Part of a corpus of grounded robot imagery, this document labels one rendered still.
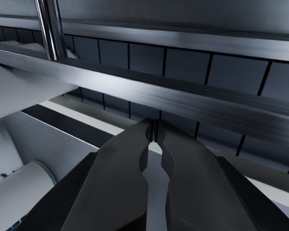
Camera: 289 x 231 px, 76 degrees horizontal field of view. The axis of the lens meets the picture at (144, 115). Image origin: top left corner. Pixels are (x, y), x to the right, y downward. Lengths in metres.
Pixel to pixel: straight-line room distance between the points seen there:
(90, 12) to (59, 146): 0.23
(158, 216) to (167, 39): 0.33
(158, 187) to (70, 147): 0.16
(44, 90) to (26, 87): 0.02
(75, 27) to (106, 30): 0.04
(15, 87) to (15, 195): 0.30
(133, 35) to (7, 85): 0.12
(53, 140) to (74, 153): 0.06
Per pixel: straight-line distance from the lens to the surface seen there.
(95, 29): 0.21
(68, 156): 0.37
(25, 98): 0.20
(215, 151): 0.16
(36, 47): 0.28
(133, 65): 0.19
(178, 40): 0.16
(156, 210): 0.39
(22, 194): 0.46
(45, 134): 0.40
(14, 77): 0.20
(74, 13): 0.31
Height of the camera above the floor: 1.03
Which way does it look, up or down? 48 degrees down
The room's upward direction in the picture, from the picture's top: 129 degrees counter-clockwise
